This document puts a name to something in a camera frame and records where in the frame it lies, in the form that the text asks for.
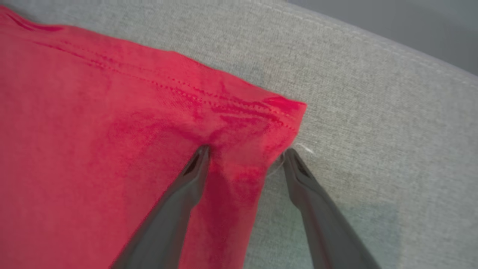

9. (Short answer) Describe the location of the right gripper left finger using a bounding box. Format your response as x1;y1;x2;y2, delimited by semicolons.
111;145;212;269

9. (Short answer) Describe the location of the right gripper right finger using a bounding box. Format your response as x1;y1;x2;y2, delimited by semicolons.
282;148;382;269

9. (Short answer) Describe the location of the red white basketball jersey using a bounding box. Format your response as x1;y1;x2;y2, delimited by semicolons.
0;6;307;269

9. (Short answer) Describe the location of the grey fabric sofa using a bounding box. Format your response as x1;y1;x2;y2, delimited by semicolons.
0;0;478;269

